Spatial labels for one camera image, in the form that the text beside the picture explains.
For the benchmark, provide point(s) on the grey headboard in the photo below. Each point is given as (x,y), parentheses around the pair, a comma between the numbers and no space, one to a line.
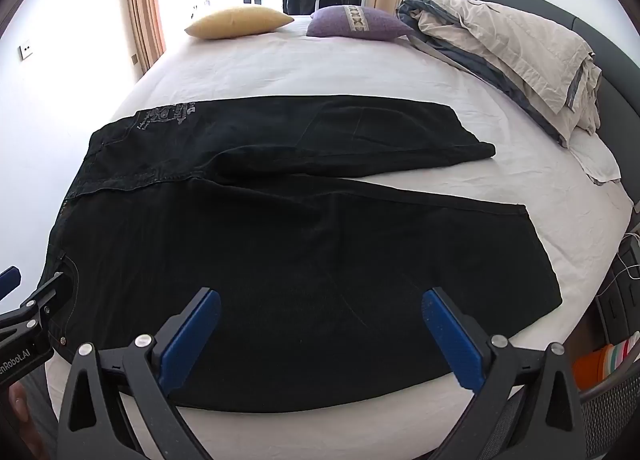
(615,100)

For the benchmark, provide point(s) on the purple pillow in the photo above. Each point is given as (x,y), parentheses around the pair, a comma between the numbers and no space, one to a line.
(350,25)

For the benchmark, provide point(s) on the black pants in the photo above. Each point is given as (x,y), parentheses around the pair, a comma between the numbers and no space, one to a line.
(300,265)

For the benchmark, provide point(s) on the white wall socket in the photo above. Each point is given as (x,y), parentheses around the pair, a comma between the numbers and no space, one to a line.
(26,52)

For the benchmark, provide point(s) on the white pillow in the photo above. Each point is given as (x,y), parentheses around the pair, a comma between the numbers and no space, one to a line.
(597,160)

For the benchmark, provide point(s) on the orange container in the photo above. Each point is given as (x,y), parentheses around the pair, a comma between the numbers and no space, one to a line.
(590,367)

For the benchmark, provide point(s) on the bed with white sheet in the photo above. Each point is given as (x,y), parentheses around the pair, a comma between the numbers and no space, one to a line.
(300,70)

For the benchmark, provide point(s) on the person's left hand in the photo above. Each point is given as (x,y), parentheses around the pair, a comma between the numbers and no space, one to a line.
(20,402)

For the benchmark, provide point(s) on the person's grey clothing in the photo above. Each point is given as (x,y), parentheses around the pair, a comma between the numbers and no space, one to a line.
(42,420)

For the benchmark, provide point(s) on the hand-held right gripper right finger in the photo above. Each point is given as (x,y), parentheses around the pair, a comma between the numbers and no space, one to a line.
(450,340)

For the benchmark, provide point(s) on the striped cloth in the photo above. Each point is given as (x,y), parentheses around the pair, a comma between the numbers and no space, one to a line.
(622,357)

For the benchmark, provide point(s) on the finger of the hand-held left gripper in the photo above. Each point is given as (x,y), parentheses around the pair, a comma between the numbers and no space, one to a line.
(9,282)
(50,302)

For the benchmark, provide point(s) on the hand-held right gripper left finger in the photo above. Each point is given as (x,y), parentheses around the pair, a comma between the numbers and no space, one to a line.
(190,335)

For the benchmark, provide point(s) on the folded beige grey duvet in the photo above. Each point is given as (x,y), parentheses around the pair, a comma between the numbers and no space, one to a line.
(500,40)

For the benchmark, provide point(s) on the yellow pillow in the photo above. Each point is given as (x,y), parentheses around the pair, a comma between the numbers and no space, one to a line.
(235,22)

